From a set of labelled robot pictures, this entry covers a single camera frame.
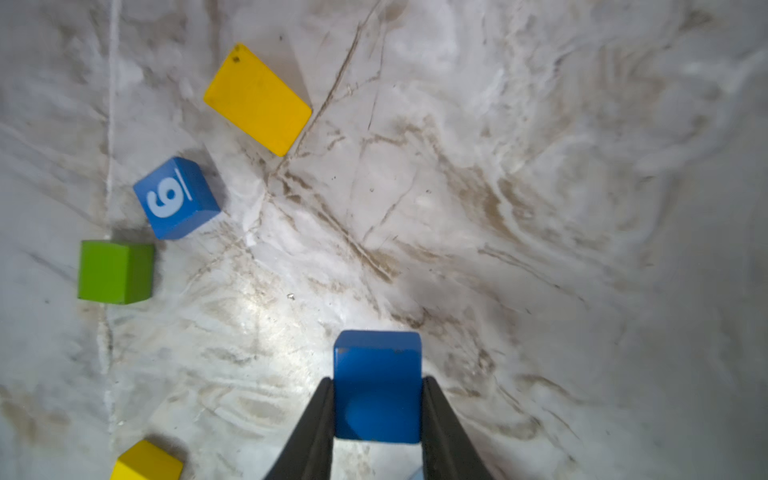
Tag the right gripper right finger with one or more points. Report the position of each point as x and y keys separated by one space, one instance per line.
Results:
x=447 y=451

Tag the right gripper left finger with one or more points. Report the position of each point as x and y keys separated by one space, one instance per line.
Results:
x=308 y=453

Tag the yellow cube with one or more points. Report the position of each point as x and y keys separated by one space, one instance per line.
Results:
x=145 y=461

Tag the green cube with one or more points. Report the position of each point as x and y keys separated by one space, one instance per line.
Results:
x=117 y=273

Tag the blue number nine cube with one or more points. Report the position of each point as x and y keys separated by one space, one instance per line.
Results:
x=176 y=198

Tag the yellow half-round block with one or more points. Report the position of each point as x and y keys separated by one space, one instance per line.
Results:
x=246 y=92

